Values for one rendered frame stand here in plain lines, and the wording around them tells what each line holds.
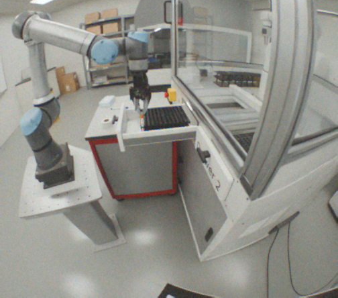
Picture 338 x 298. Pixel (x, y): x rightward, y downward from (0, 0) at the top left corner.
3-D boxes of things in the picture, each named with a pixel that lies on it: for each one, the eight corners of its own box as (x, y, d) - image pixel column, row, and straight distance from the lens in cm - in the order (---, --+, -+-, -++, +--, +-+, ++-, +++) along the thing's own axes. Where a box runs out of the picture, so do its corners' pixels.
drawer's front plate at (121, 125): (121, 152, 72) (116, 131, 65) (124, 119, 96) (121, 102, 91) (125, 152, 71) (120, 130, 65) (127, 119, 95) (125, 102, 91)
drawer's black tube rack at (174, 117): (142, 139, 74) (140, 127, 70) (141, 120, 89) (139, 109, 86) (190, 133, 77) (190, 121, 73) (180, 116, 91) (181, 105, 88)
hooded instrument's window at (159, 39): (139, 76, 155) (136, 29, 151) (139, 56, 331) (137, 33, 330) (244, 74, 192) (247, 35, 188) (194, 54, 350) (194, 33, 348)
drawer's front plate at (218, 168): (220, 202, 54) (229, 180, 45) (194, 147, 71) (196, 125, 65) (224, 201, 55) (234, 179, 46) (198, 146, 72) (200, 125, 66)
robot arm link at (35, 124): (26, 151, 76) (12, 123, 72) (38, 133, 85) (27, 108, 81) (45, 148, 68) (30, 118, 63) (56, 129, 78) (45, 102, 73)
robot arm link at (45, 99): (35, 133, 84) (17, 15, 78) (47, 117, 94) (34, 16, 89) (53, 131, 77) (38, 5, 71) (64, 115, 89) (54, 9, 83)
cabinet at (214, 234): (198, 266, 129) (234, 229, 53) (172, 170, 173) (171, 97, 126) (292, 223, 172) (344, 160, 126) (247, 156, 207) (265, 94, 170)
